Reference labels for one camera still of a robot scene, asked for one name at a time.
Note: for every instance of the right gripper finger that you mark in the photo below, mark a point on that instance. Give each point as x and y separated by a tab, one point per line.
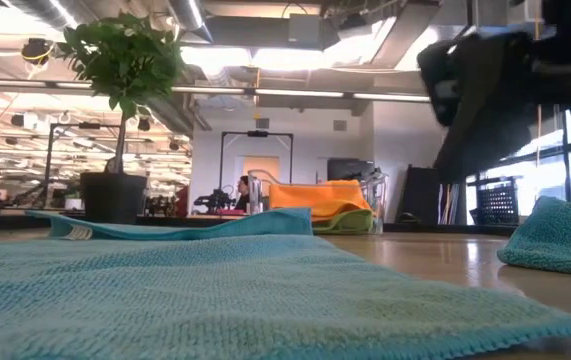
490	115

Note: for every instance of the teal microfiber towel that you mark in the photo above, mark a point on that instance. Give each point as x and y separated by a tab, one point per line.
560	240

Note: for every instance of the green microfiber towel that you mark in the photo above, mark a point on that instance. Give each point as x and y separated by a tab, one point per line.
350	222

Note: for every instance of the orange microfiber towel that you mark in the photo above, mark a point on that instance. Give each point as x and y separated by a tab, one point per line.
320	197

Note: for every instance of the light blue microfiber towel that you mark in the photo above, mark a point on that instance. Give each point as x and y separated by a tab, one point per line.
215	290

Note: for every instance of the black background robot arm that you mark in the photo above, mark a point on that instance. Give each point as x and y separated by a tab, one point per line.
215	200

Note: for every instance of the black leaning board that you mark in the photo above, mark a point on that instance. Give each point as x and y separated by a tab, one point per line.
417	192

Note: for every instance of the clear plastic bin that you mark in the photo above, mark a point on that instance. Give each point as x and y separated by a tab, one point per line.
377	200

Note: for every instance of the ceiling light bar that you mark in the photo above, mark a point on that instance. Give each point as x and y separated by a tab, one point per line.
290	92

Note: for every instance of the grey ceiling box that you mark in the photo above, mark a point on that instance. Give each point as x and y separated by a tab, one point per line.
304	27

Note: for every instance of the person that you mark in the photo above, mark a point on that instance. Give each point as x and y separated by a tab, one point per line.
242	192

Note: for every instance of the green potted plant black pot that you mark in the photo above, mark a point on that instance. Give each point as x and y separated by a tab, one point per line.
115	55

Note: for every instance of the black wall screen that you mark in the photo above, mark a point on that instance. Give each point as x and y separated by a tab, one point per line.
350	167

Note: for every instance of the black background rig frame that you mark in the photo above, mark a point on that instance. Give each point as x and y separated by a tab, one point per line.
50	150

